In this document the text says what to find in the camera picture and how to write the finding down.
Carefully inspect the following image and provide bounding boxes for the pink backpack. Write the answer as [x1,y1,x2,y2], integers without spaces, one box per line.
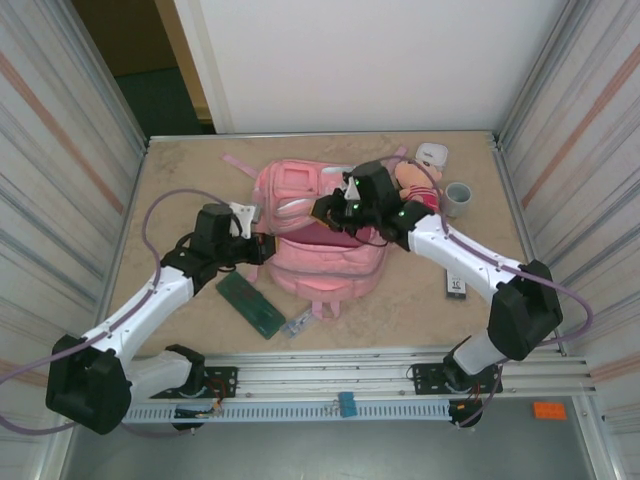
[221,146,409,322]

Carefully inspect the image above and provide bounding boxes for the green pencil case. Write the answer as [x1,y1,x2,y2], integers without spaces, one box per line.
[215,271,287,342]

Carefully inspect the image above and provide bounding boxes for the clear pack of pens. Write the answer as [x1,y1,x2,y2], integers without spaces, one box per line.
[278,306,315,340]

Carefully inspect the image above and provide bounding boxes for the small white case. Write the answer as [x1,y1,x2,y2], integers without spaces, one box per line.
[415,142,450,171]

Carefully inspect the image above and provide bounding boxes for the plush doll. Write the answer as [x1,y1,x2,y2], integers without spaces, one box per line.
[392,158,447,215]

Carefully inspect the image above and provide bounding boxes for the grey cup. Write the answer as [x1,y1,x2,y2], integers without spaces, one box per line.
[442,182,475,220]

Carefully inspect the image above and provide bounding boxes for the black box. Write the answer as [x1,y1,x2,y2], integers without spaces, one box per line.
[443,267,471,303]

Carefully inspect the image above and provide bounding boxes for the black power connector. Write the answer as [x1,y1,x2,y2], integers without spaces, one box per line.
[448,399,484,430]
[173,403,224,420]

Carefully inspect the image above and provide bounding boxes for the orange block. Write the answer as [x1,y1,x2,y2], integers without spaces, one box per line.
[533,401,568,421]

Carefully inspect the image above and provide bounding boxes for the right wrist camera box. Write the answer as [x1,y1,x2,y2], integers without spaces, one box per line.
[341,171,362,202]

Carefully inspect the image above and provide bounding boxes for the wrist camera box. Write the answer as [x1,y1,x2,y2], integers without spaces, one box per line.
[228,201,264,239]
[341,171,362,202]

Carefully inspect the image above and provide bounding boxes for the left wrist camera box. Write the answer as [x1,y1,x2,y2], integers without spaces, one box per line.
[228,201,264,239]

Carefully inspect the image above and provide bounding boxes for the aluminium table end rail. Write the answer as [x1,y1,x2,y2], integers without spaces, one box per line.
[147,130,501,142]

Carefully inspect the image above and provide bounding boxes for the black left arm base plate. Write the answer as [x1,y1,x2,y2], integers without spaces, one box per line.
[148,366,239,400]

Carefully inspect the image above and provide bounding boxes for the aluminium mounting rail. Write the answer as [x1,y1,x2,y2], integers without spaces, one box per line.
[52,349,599,401]

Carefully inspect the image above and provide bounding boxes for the white door frame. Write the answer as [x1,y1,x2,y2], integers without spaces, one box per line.
[154,0,235,135]

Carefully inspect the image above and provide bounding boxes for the white slotted cable tray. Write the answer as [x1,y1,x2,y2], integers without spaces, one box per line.
[122,402,451,422]

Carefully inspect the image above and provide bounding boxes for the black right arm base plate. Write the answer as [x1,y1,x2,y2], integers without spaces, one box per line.
[409,363,503,396]

